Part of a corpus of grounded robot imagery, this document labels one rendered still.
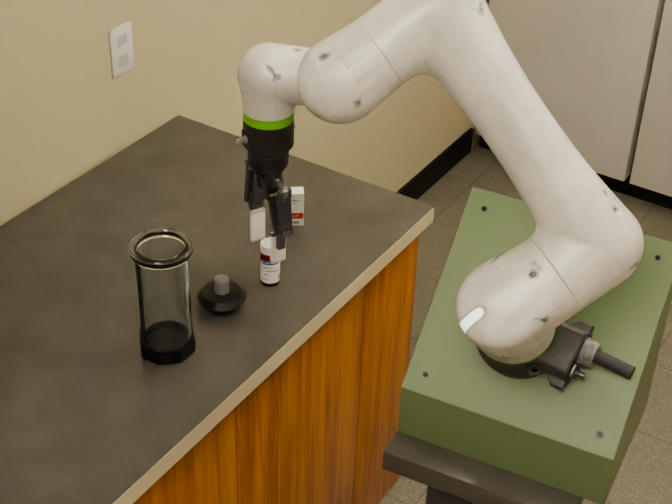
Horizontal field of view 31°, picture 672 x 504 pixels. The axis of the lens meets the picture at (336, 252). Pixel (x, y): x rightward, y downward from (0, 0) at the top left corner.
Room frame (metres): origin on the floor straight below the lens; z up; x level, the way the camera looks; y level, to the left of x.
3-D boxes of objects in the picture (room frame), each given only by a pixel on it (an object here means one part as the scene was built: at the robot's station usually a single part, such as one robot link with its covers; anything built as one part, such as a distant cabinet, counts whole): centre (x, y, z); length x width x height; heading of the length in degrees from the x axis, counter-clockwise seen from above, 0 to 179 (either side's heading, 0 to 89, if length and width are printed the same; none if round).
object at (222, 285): (1.84, 0.21, 0.97); 0.09 x 0.09 x 0.07
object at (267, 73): (1.92, 0.12, 1.37); 0.13 x 0.11 x 0.14; 89
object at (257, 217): (1.95, 0.15, 1.05); 0.03 x 0.01 x 0.07; 122
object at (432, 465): (1.54, -0.30, 0.92); 0.32 x 0.32 x 0.04; 65
